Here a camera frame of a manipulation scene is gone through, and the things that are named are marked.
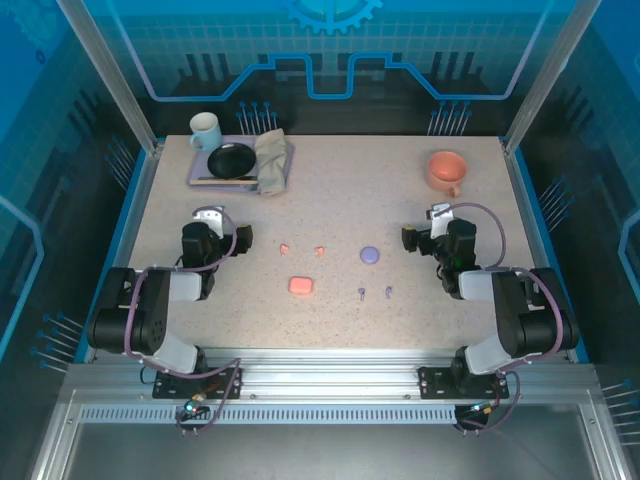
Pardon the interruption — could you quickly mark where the right aluminium side rail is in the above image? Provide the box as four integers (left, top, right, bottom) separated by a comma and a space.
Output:
504, 144, 576, 364

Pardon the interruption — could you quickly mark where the left aluminium frame post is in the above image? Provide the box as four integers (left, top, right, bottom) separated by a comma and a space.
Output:
55, 0, 164, 156

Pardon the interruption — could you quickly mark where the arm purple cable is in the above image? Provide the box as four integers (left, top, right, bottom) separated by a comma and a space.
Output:
434, 202, 571, 437
122, 203, 246, 437

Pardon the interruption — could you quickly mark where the slotted grey cable duct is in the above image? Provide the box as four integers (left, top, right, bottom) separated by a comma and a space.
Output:
78, 405, 464, 425

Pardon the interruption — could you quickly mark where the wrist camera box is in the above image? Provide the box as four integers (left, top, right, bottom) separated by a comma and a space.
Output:
425, 202, 455, 240
193, 207, 225, 237

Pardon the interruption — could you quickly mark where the aluminium side rail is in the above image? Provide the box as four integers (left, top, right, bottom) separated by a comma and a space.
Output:
82, 144, 161, 364
504, 144, 576, 364

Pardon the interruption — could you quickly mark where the beige folded cloth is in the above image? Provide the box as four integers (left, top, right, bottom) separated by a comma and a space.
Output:
253, 128, 290, 197

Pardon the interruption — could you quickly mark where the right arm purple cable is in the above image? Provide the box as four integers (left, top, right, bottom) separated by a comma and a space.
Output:
434, 202, 571, 437

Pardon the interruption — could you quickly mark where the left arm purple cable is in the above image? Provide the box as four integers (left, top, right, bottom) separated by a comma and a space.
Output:
122, 203, 246, 437

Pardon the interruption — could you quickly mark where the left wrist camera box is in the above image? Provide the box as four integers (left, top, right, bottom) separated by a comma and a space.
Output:
193, 207, 225, 237

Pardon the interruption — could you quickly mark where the grey metal bottom tray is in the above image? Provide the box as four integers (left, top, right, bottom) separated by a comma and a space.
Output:
29, 389, 631, 480

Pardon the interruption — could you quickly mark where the wooden stick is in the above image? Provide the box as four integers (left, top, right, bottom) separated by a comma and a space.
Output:
191, 179, 260, 188

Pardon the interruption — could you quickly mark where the left cable connector with LED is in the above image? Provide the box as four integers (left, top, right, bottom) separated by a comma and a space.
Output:
179, 393, 210, 422

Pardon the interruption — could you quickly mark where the right cable connector with LED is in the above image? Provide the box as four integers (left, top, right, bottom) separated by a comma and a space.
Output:
458, 399, 503, 422

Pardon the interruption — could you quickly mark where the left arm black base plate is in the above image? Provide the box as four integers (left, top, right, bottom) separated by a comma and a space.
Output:
152, 367, 244, 400

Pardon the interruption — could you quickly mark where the left aluminium side rail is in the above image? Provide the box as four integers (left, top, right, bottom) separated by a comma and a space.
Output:
82, 144, 161, 364

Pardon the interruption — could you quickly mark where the black plate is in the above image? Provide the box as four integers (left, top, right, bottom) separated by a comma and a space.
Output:
207, 143, 259, 180

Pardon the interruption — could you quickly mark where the cable connector with led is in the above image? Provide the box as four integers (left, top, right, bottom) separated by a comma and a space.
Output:
179, 393, 210, 422
458, 399, 503, 422

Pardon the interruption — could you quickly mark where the aluminium frame post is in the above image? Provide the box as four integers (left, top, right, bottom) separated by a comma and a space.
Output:
55, 0, 164, 156
501, 0, 604, 156

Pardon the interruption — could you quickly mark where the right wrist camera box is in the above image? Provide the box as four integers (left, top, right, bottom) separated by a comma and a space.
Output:
425, 202, 455, 240

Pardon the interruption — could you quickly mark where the light blue mug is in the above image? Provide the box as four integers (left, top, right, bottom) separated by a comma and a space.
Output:
188, 112, 223, 153

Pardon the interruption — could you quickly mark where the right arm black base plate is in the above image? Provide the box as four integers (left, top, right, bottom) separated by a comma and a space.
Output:
417, 366, 510, 400

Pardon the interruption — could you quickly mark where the orange cup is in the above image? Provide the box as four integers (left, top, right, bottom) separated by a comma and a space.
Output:
426, 151, 469, 199

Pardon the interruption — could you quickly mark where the right aluminium frame post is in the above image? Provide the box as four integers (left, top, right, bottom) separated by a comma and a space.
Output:
501, 0, 604, 156

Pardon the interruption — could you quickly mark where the lavender tray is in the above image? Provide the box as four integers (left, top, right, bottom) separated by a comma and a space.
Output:
187, 134, 296, 190

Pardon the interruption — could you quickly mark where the aluminium mounting rail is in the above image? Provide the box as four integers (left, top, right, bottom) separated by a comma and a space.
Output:
64, 347, 601, 401

